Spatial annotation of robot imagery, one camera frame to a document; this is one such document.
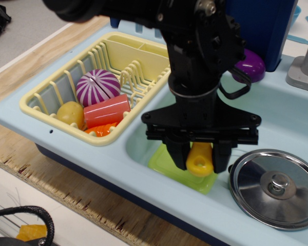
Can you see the orange toy carrot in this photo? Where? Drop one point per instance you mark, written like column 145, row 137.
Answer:
column 102, row 130

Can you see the wooden board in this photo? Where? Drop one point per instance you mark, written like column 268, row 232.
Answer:
column 84, row 212

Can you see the yellow toy potato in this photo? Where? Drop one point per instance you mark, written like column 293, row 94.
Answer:
column 71, row 112

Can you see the dark blue toy backsplash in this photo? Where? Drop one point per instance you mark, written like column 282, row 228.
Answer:
column 261, row 25

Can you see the steel pot lid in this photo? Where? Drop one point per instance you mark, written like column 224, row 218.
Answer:
column 271, row 186

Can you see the yellow tape piece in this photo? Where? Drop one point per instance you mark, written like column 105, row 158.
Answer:
column 31, row 232

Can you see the yellow dish rack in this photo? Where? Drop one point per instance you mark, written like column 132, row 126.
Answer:
column 141, row 67

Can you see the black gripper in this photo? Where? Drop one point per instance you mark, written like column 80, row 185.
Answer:
column 201, row 116

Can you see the purple toy eggplant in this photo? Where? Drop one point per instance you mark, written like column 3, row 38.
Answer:
column 253, row 66

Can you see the purple striped toy onion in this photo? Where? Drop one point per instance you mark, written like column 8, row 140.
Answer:
column 97, row 86

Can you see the green plastic cutting board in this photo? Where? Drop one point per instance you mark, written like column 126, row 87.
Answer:
column 162, row 163

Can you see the grey toy faucet base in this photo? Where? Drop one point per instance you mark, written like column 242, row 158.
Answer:
column 297, row 74

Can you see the light blue toy sink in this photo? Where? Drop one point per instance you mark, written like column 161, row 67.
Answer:
column 284, row 112

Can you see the red toy sausage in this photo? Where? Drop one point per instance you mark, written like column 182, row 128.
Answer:
column 106, row 112

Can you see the blue plastic cup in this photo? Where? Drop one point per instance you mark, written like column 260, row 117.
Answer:
column 295, row 15

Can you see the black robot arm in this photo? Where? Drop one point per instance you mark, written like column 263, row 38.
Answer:
column 82, row 11

